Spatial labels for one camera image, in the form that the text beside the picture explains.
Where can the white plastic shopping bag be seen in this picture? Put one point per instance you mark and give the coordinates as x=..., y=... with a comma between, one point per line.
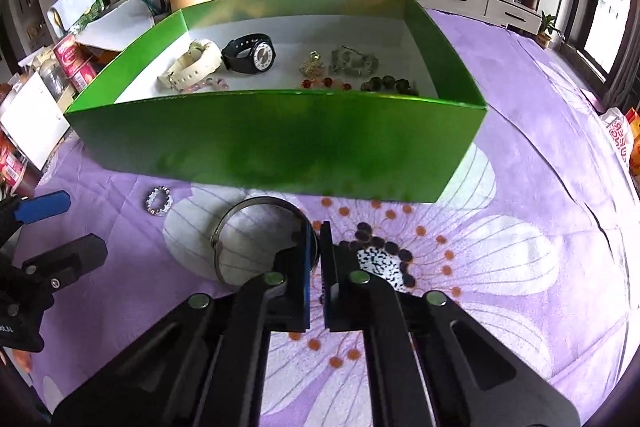
x=623, y=129

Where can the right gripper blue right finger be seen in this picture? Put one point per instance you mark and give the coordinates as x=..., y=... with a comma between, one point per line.
x=355, y=300

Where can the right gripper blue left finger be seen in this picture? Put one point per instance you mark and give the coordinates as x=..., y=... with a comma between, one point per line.
x=237, y=334

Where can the white chunky wristwatch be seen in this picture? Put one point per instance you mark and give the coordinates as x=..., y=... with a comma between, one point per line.
x=202, y=59

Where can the black wristwatch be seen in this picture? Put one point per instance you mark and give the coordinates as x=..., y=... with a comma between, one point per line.
x=250, y=54

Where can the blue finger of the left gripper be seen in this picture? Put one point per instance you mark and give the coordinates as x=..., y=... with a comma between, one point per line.
x=65, y=265
x=21, y=210

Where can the silver metal bangle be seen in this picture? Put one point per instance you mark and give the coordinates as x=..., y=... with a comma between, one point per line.
x=247, y=238

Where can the green cardboard box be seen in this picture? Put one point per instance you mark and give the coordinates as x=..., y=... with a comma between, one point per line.
x=397, y=135

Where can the purple floral tablecloth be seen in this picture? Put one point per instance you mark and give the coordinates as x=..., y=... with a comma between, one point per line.
x=536, y=235

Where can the silver green jewelry piece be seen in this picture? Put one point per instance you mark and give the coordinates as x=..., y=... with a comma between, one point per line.
x=350, y=62

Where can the white paper sheet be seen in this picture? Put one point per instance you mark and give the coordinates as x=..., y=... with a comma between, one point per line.
x=118, y=26

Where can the pink snack can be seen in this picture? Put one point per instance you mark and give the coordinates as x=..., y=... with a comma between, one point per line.
x=75, y=62

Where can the white square box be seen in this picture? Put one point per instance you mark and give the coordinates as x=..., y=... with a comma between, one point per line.
x=32, y=119

